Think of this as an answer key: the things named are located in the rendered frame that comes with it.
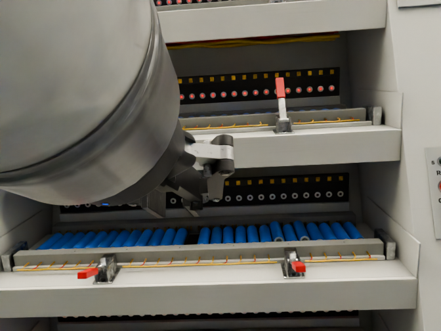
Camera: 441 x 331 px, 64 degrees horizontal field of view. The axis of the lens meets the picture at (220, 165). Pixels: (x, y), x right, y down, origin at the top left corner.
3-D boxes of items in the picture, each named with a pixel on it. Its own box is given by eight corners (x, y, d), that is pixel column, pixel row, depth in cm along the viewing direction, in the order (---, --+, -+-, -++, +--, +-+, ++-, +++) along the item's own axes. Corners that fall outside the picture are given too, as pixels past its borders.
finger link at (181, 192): (136, 125, 23) (156, 122, 22) (191, 169, 33) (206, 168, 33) (133, 184, 22) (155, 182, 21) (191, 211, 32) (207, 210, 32)
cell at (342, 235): (341, 232, 61) (352, 249, 55) (330, 232, 61) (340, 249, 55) (341, 222, 61) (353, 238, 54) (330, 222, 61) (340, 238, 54)
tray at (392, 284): (416, 308, 47) (420, 243, 45) (-19, 318, 51) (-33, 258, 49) (363, 242, 67) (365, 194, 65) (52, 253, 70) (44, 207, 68)
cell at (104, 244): (119, 240, 63) (106, 257, 57) (109, 240, 63) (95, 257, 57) (118, 230, 63) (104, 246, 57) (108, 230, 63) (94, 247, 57)
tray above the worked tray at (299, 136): (400, 161, 50) (405, 58, 47) (-12, 180, 53) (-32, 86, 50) (354, 138, 70) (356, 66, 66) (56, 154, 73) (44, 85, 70)
